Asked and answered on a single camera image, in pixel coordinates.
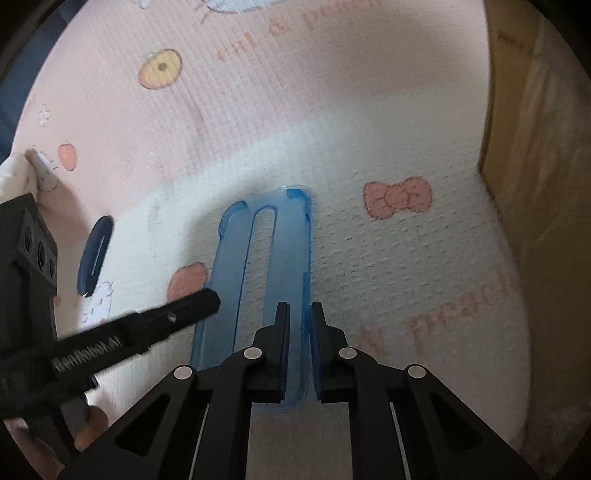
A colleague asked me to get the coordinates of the brown cardboard box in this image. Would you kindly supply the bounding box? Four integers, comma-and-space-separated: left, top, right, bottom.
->
478, 0, 591, 462

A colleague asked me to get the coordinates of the dark blue oval case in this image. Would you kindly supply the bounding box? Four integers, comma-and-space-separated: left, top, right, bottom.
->
76, 215, 115, 297

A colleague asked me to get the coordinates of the person's left hand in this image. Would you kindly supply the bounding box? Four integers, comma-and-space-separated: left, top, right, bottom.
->
71, 405, 110, 452

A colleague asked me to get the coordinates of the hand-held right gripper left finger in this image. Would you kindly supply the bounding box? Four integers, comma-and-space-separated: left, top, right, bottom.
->
60, 301, 291, 480

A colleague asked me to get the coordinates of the pink cat printed blanket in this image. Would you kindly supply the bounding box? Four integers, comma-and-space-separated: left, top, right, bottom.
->
0, 0, 536, 480

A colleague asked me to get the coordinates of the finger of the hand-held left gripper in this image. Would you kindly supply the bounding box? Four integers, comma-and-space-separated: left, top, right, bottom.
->
117, 288, 221, 356

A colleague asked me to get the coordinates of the dark teal curtain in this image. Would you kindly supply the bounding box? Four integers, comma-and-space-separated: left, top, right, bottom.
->
0, 0, 79, 153

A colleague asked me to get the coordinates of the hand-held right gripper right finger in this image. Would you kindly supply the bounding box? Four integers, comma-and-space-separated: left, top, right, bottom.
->
308, 301, 541, 480

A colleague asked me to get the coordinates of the blue translucent phone case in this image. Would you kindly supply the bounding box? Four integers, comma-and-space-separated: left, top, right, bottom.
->
189, 184, 315, 409

